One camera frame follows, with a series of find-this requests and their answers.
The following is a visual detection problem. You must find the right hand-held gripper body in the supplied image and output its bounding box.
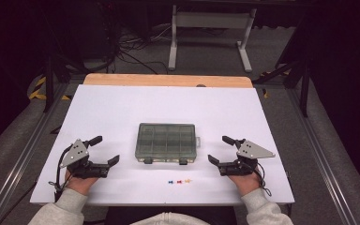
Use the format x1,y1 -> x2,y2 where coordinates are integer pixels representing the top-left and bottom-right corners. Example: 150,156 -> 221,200
217,140 -> 277,176

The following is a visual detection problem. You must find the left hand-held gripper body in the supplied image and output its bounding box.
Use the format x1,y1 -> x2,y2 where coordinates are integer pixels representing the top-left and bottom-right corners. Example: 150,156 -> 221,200
59,139 -> 111,180

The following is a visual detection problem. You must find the grey transparent compartment box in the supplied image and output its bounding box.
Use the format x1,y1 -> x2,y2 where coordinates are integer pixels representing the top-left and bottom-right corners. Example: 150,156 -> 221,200
134,122 -> 202,166

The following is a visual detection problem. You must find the person's left hand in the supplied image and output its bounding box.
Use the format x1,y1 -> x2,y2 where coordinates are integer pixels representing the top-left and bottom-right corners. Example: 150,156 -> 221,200
64,170 -> 99,197

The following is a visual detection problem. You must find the person's right hand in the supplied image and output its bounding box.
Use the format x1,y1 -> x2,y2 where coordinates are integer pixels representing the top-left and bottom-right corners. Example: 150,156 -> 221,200
227,169 -> 263,198

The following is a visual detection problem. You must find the yellow black floor tape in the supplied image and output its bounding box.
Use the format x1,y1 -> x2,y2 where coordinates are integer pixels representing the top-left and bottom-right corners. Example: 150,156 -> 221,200
260,68 -> 293,99
27,76 -> 72,102

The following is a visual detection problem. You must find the person's grey hoodie torso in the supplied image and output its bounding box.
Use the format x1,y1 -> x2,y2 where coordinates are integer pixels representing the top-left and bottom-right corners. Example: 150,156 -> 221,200
130,211 -> 211,225

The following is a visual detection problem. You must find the black metal stand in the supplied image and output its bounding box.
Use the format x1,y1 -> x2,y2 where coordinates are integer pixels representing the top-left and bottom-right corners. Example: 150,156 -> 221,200
41,51 -> 87,114
252,18 -> 312,119

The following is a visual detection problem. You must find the wooden table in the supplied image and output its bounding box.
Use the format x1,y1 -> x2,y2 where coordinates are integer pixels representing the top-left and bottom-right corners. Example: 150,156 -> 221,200
82,73 -> 254,89

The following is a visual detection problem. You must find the grey metal stand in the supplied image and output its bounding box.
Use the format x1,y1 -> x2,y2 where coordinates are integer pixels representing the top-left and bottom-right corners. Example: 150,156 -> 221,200
167,4 -> 258,74

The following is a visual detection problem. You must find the right hand-held gripper black cable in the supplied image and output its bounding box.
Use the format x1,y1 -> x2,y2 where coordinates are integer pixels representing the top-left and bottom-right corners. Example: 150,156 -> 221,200
252,161 -> 273,198

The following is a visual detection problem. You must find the aluminium rail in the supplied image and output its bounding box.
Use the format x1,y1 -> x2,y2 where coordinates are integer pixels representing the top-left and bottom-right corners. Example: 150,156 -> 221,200
0,82 -> 73,225
284,86 -> 360,225

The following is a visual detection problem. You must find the bundle of black floor cables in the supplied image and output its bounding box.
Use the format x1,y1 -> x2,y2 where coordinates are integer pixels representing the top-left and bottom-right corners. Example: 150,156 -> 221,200
97,22 -> 171,75

